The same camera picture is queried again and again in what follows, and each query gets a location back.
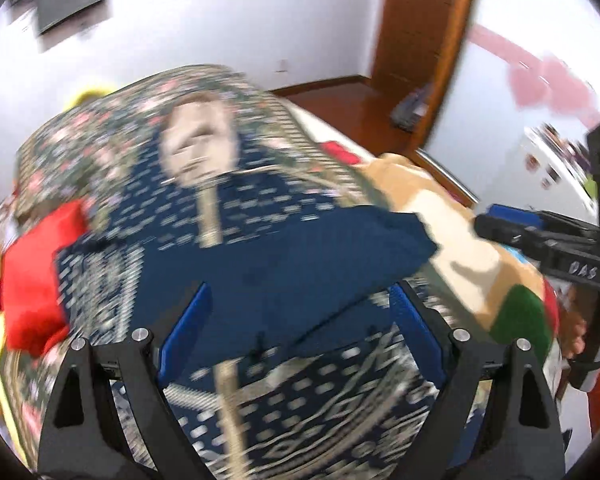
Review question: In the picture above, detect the person's right hand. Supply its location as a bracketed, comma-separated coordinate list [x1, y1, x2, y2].
[559, 285, 590, 362]

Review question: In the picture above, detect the beige printed blanket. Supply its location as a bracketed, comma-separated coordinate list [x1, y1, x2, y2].
[365, 152, 561, 366]

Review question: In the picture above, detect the floral bedspread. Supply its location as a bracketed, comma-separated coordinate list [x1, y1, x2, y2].
[0, 64, 481, 480]

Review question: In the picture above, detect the grey bundle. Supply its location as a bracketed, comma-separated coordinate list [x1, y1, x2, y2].
[390, 85, 433, 133]

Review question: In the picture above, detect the white mattress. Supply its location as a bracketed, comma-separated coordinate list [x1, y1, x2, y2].
[285, 100, 381, 161]

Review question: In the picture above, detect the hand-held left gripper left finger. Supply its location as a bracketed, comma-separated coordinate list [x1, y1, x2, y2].
[37, 281, 214, 480]

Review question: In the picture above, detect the small red cloth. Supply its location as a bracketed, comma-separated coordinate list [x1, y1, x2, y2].
[321, 141, 362, 166]

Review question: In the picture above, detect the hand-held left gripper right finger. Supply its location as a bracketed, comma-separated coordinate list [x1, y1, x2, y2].
[388, 280, 567, 480]

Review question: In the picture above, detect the metal bed rail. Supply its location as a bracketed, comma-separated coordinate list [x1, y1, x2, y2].
[414, 149, 481, 206]

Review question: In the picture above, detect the yellow toy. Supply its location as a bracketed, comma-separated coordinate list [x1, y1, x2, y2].
[62, 87, 113, 111]

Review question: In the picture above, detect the white cabinet with stickers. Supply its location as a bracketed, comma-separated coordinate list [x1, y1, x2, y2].
[510, 122, 600, 221]

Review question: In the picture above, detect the wooden door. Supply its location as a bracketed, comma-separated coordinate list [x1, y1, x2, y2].
[369, 0, 481, 153]

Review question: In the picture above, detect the navy patterned garment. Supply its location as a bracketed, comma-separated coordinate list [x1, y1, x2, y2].
[54, 91, 486, 480]

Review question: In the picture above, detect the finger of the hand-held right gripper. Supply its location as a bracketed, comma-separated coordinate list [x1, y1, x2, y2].
[486, 203, 600, 252]
[474, 215, 600, 288]

